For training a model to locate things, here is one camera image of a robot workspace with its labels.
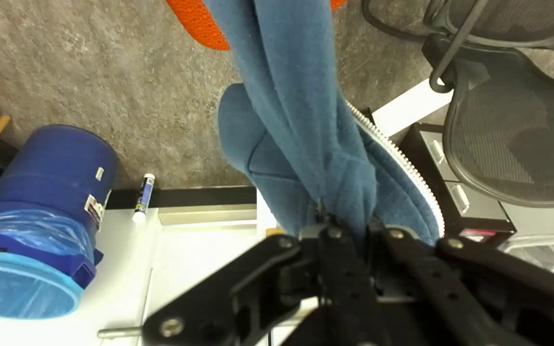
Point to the blue jumper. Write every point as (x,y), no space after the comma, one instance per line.
(302,96)

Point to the black mesh office chair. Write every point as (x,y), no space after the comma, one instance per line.
(514,127)

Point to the orange fabric swivel chair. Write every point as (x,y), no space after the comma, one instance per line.
(200,25)

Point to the white spray can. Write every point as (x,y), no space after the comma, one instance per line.
(143,194)

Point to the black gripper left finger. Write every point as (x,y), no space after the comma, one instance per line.
(341,289)

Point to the white flat board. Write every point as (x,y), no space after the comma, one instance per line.
(412,106)

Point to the blue round trash bin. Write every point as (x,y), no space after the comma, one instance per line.
(46,173)

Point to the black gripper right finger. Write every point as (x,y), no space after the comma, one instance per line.
(443,289)

